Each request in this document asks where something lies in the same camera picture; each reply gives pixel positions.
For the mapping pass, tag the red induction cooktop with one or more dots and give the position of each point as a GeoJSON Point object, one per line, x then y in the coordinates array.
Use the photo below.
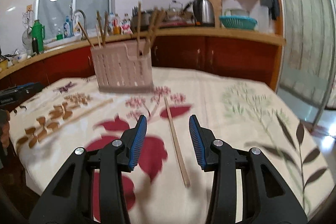
{"type": "Point", "coordinates": [176, 24]}

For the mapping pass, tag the teal plastic colander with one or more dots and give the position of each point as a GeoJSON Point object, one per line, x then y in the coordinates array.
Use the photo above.
{"type": "Point", "coordinates": [238, 22]}

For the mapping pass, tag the hanging wire strainer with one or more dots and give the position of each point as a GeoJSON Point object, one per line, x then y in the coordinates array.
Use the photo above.
{"type": "Point", "coordinates": [27, 36]}

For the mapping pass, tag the floral white tablecloth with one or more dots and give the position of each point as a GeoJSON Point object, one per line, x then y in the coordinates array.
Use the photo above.
{"type": "Point", "coordinates": [244, 114]}

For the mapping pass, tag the chrome sink faucet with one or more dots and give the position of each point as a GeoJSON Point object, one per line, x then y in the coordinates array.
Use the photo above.
{"type": "Point", "coordinates": [80, 21]}

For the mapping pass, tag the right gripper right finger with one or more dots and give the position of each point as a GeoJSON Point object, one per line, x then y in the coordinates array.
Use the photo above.
{"type": "Point", "coordinates": [267, 198]}

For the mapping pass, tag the red kitchen cabinets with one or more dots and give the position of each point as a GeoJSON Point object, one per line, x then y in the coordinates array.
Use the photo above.
{"type": "Point", "coordinates": [228, 57]}

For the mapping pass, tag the wooden cutting board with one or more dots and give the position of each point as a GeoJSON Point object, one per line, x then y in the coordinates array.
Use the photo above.
{"type": "Point", "coordinates": [217, 6]}

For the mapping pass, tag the white blue patterned bowl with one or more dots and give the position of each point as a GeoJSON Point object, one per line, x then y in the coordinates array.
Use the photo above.
{"type": "Point", "coordinates": [20, 57]}

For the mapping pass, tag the pink perforated utensil holder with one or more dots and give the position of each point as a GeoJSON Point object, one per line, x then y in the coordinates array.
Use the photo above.
{"type": "Point", "coordinates": [119, 68]}

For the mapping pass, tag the red white snack bag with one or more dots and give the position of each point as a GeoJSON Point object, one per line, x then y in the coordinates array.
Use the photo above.
{"type": "Point", "coordinates": [126, 27]}

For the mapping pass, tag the knife block with knives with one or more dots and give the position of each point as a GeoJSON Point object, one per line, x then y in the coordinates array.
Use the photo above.
{"type": "Point", "coordinates": [134, 11]}

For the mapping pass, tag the black rice cooker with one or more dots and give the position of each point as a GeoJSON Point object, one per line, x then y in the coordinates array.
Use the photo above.
{"type": "Point", "coordinates": [145, 21]}

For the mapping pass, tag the stainless electric kettle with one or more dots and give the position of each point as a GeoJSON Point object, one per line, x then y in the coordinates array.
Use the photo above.
{"type": "Point", "coordinates": [203, 13]}

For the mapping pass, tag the white plastic jug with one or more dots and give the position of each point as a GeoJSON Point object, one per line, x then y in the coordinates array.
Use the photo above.
{"type": "Point", "coordinates": [236, 12]}

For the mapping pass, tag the glass sliding door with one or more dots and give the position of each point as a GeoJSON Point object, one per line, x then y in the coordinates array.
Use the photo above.
{"type": "Point", "coordinates": [309, 56]}

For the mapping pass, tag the white spray cleaner bottle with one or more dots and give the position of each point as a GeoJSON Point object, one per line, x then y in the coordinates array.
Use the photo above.
{"type": "Point", "coordinates": [76, 27]}

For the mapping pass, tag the green thermos flask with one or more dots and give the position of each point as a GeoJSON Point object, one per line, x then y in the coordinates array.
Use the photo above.
{"type": "Point", "coordinates": [38, 32]}

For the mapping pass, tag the blue dish soap bottle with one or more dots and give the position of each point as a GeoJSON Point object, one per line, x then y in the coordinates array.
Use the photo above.
{"type": "Point", "coordinates": [67, 29]}

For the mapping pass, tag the cooking oil bottle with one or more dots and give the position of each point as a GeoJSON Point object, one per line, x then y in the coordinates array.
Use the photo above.
{"type": "Point", "coordinates": [116, 25]}

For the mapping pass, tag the wooden chopstick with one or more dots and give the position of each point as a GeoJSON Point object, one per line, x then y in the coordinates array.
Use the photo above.
{"type": "Point", "coordinates": [179, 156]}
{"type": "Point", "coordinates": [138, 28]}
{"type": "Point", "coordinates": [150, 31]}
{"type": "Point", "coordinates": [86, 110]}
{"type": "Point", "coordinates": [105, 29]}
{"type": "Point", "coordinates": [85, 35]}
{"type": "Point", "coordinates": [98, 18]}
{"type": "Point", "coordinates": [160, 17]}
{"type": "Point", "coordinates": [98, 35]}

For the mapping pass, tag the black slim flask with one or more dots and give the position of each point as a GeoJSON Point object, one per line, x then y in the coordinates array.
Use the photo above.
{"type": "Point", "coordinates": [35, 46]}

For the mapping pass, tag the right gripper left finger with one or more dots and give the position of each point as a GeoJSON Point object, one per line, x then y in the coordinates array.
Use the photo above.
{"type": "Point", "coordinates": [68, 196]}

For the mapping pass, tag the person's left hand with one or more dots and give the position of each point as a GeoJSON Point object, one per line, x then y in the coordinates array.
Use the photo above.
{"type": "Point", "coordinates": [5, 128]}

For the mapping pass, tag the small green soap bottle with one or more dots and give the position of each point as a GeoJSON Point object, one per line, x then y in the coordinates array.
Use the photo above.
{"type": "Point", "coordinates": [59, 35]}

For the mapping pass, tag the steel wok with lid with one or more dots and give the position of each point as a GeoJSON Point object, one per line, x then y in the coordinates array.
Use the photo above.
{"type": "Point", "coordinates": [178, 12]}

